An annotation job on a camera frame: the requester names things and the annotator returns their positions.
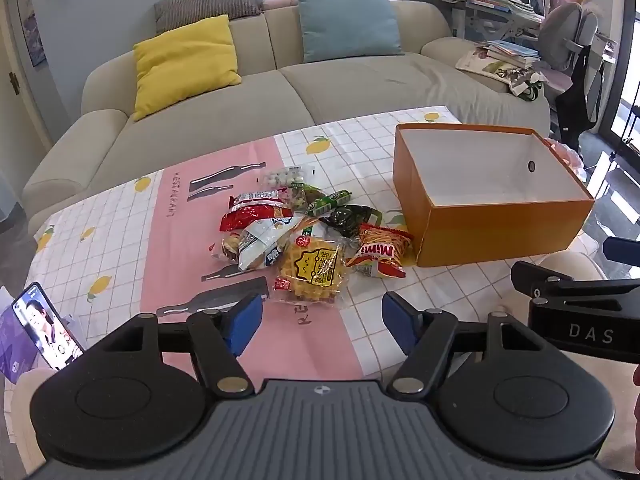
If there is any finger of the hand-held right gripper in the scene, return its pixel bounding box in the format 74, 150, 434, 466
602, 236, 640, 264
511, 261, 640, 307

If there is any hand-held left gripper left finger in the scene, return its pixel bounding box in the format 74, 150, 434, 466
100, 292, 264, 401

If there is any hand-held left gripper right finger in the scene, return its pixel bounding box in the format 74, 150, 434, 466
381, 291, 556, 396

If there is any orange cardboard box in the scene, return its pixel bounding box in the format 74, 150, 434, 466
392, 122, 596, 268

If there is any red white stick snack packet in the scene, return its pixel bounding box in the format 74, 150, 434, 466
345, 223, 414, 279

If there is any white blue bread packet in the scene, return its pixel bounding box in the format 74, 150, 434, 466
222, 217, 301, 273

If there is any yellow waffle packet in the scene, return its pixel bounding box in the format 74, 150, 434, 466
272, 232, 351, 306

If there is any dark green snack packet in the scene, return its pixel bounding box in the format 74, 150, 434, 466
318, 205, 383, 238

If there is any long green snack packet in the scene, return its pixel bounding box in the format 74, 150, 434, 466
306, 190, 353, 217

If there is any clear brown green snack packet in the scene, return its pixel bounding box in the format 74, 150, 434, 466
287, 180, 326, 211

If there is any clear quail egg packet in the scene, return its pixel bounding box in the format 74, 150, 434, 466
260, 165, 317, 188

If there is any black hanging bag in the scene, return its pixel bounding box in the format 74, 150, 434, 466
555, 45, 606, 146

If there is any smartphone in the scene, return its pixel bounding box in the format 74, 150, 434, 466
12, 282, 85, 371

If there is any grey desk chair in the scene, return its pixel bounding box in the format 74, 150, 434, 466
537, 2, 601, 101

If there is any stack of books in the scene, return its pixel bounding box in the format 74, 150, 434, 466
482, 40, 541, 68

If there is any beige sofa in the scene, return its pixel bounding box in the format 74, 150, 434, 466
22, 0, 551, 221

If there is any yellow pillow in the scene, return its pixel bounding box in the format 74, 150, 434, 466
132, 15, 242, 122

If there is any cluttered desk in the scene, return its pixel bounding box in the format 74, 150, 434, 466
417, 0, 551, 41

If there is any light blue pillow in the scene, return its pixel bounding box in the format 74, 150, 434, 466
294, 0, 405, 64

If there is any grey striped pillow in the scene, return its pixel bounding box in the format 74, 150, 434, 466
153, 0, 262, 36

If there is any wall poster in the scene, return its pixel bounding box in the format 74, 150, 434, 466
12, 0, 47, 67

